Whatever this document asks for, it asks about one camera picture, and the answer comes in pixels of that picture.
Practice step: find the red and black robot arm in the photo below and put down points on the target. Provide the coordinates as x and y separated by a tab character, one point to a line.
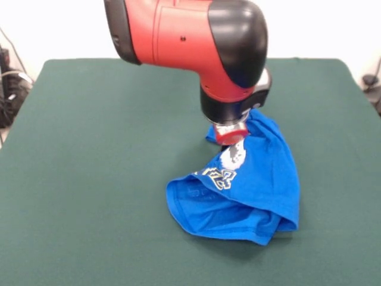
184	32

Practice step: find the blue printed t-shirt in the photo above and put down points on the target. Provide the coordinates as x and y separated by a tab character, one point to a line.
253	193

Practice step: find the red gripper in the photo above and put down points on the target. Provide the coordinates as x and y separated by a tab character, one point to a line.
230	137

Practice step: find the dark green table cloth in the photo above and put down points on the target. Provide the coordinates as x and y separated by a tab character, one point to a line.
89	178

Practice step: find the black chair base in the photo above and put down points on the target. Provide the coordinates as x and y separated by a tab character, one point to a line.
370	80

